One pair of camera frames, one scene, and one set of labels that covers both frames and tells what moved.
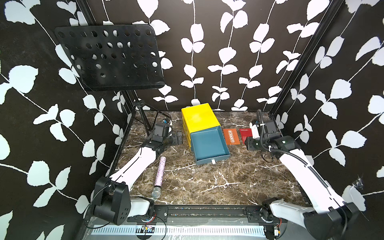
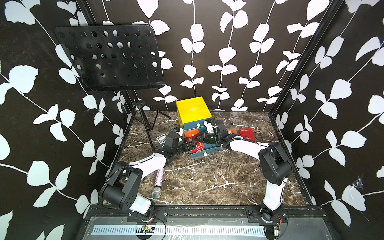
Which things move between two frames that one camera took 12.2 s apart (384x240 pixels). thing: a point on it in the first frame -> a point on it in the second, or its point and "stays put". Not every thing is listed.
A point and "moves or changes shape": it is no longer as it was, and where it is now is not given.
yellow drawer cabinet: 198,118 moves or changes shape
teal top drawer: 209,145 -> 197,124
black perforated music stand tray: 113,56 stays put
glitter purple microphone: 156,191 stays put
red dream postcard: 245,133 stays put
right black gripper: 249,144 -> 207,135
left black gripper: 174,139 -> 192,146
